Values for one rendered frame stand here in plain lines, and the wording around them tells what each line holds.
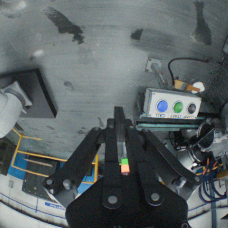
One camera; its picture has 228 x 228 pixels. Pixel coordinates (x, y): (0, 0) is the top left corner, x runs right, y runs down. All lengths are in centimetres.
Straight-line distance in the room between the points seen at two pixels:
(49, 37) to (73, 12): 14
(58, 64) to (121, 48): 29
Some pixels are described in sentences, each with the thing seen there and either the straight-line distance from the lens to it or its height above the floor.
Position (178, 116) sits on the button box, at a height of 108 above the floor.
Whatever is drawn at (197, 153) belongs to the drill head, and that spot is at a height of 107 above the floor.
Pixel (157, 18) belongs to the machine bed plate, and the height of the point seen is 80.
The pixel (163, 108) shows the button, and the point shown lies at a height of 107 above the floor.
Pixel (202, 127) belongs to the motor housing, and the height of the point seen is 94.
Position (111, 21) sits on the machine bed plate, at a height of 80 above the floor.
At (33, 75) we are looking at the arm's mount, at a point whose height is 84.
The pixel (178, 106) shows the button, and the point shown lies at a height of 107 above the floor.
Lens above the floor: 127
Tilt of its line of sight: 38 degrees down
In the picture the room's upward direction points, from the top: 179 degrees counter-clockwise
